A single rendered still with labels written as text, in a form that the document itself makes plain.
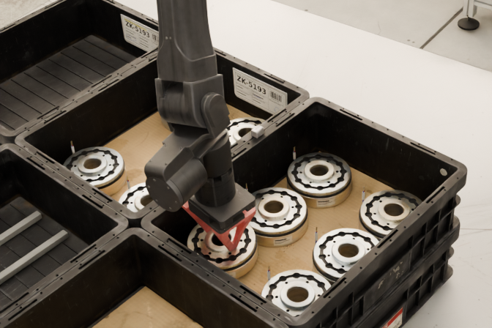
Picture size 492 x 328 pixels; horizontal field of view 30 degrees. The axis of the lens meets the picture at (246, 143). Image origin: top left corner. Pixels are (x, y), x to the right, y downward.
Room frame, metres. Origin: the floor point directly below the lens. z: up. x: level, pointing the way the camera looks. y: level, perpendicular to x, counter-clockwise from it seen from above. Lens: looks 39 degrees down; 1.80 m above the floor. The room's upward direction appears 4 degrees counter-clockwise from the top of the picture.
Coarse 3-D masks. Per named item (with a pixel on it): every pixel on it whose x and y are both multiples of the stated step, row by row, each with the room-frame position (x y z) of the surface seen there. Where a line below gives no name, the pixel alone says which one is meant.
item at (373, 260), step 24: (288, 120) 1.15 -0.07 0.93; (360, 120) 1.13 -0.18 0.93; (408, 144) 1.06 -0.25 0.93; (456, 168) 1.00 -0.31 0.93; (456, 192) 0.97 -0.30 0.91; (408, 216) 0.91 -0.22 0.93; (432, 216) 0.93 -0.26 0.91; (168, 240) 0.89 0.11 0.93; (384, 240) 0.87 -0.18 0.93; (360, 264) 0.82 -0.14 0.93; (240, 288) 0.79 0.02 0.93; (336, 288) 0.78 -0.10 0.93; (312, 312) 0.75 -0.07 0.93
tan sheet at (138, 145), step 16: (240, 112) 1.31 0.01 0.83; (144, 128) 1.28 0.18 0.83; (160, 128) 1.28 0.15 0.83; (112, 144) 1.24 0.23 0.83; (128, 144) 1.24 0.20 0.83; (144, 144) 1.24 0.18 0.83; (160, 144) 1.23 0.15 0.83; (128, 160) 1.19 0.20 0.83; (144, 160) 1.19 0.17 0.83; (128, 176) 1.15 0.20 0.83; (144, 176) 1.15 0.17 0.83
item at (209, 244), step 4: (208, 232) 0.96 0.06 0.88; (212, 232) 0.96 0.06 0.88; (232, 232) 0.95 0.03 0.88; (208, 236) 0.95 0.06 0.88; (212, 236) 0.95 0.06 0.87; (232, 236) 0.95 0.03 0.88; (208, 240) 0.94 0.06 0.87; (232, 240) 0.94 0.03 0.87; (208, 244) 0.94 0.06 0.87; (212, 244) 0.93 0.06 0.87; (208, 248) 0.93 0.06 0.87; (212, 248) 0.93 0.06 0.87; (216, 248) 0.93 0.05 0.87; (220, 248) 0.93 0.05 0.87; (224, 248) 0.92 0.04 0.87; (216, 252) 0.92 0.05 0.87; (220, 252) 0.92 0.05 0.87; (224, 252) 0.92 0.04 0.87
